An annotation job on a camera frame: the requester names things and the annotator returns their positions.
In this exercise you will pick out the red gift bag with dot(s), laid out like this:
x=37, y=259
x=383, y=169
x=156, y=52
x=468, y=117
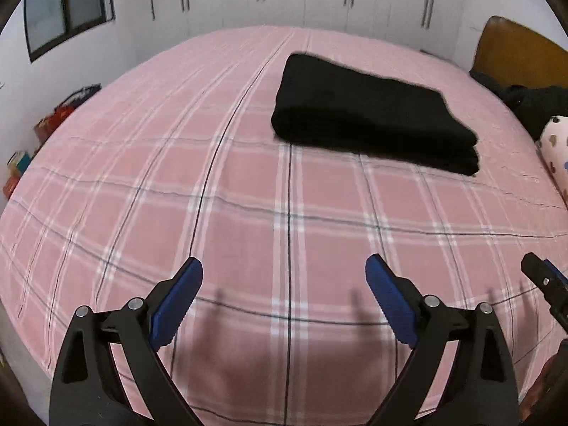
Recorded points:
x=57, y=117

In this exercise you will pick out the person's right forearm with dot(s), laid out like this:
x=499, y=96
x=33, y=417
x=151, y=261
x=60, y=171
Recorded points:
x=548, y=386

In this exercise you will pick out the white wardrobe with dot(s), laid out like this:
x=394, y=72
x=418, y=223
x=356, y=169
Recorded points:
x=310, y=0

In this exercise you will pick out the dark clothing pile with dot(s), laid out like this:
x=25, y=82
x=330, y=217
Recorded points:
x=541, y=102

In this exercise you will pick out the wooden headboard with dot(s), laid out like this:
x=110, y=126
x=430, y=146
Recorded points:
x=510, y=53

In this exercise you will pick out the pink plaid bed sheet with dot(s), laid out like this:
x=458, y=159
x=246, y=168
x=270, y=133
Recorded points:
x=222, y=164

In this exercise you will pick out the black pants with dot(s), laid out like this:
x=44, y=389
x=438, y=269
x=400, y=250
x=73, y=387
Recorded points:
x=364, y=111

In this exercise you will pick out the colourful boxes on floor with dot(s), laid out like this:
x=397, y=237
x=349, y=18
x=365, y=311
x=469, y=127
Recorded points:
x=18, y=162

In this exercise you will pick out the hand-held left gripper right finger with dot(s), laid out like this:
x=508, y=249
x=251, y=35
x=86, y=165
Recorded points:
x=392, y=301

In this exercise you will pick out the dark framed window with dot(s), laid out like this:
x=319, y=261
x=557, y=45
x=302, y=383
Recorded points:
x=62, y=9

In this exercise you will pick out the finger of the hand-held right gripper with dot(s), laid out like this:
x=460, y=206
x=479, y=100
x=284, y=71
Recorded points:
x=548, y=282

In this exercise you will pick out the white heart print pillow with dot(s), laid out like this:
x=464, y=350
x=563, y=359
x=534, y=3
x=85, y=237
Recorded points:
x=557, y=146

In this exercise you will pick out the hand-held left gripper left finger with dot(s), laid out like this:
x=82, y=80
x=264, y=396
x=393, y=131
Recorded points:
x=175, y=306

